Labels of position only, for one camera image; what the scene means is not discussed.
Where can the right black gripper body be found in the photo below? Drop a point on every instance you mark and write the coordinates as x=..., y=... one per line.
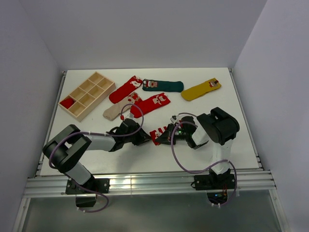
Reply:
x=181, y=134

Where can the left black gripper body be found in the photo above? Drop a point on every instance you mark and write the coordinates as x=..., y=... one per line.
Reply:
x=132, y=138

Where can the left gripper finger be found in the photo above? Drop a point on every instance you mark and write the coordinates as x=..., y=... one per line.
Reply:
x=141, y=137
x=114, y=132

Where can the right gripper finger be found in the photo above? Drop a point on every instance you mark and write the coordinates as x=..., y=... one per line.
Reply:
x=171, y=128
x=164, y=138

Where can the red white striped sock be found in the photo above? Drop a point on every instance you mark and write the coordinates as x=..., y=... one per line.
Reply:
x=155, y=133

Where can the wooden compartment tray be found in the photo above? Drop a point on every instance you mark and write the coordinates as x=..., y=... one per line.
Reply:
x=88, y=95

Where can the red sock with santa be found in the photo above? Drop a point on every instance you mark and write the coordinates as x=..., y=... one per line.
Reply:
x=67, y=103

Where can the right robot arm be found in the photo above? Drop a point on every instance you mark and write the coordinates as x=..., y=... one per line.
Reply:
x=217, y=128

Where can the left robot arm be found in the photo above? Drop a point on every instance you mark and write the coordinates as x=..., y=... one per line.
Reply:
x=65, y=150

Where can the beige sock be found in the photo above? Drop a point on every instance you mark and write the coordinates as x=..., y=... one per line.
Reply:
x=115, y=110

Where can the red sock centre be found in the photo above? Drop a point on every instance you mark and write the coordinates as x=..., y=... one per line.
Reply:
x=152, y=103

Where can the yellow sock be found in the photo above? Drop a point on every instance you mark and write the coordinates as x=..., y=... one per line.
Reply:
x=201, y=89

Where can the red sock upper left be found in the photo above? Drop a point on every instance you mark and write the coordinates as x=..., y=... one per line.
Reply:
x=126, y=89

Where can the dark green sock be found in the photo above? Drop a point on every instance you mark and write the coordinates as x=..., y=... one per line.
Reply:
x=165, y=86

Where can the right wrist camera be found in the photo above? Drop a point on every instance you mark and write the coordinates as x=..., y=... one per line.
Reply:
x=175, y=119

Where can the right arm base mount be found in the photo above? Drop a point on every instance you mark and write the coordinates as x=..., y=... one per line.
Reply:
x=220, y=189

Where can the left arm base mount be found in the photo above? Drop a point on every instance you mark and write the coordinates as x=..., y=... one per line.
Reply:
x=86, y=195

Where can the aluminium front rail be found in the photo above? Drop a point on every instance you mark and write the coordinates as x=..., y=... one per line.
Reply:
x=144, y=184

